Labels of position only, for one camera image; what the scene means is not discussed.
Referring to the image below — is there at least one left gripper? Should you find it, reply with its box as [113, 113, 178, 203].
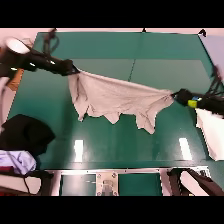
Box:
[60, 58, 81, 77]

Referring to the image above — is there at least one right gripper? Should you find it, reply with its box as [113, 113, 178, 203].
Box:
[172, 87, 198, 108]

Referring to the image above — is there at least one pale pink T-shirt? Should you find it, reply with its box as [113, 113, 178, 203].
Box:
[67, 70, 175, 135]

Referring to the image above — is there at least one white garment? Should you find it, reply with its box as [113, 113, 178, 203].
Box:
[195, 107, 224, 162]

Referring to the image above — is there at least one black garment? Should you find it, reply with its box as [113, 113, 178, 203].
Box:
[0, 113, 57, 158]

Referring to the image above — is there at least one lavender garment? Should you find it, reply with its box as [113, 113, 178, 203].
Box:
[0, 149, 38, 176]

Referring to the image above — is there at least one black cable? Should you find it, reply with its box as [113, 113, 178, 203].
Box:
[42, 28, 61, 55]

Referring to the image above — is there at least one silver frame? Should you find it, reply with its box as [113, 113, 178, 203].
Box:
[45, 165, 212, 197]

